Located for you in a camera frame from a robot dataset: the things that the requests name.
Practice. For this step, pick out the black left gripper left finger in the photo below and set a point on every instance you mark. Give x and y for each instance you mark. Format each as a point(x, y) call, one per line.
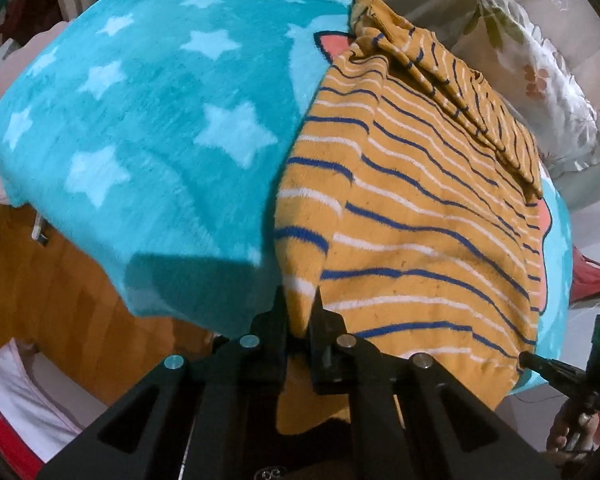
point(205, 419)

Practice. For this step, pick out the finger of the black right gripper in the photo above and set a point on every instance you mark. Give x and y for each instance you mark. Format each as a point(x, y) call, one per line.
point(565, 378)

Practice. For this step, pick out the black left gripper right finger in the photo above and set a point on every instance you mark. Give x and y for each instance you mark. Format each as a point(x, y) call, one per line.
point(411, 418)

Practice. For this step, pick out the orange striped knit sweater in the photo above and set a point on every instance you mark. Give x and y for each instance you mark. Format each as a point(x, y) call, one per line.
point(411, 205)

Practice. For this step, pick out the person's right hand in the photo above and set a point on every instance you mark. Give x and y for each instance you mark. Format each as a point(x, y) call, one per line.
point(568, 423)

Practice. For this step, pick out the red plastic bag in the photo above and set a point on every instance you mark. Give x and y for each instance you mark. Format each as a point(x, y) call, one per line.
point(585, 277)

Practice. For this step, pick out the red and white box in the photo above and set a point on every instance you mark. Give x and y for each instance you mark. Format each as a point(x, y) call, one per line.
point(41, 409)

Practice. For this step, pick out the turquoise star pattern blanket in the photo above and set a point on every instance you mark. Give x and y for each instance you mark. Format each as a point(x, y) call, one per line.
point(154, 135)

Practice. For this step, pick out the white leaf print pillow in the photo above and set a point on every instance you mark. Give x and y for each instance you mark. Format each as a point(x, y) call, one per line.
point(531, 75)

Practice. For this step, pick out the dark red cloth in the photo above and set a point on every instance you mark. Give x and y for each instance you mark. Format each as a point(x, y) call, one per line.
point(24, 19)

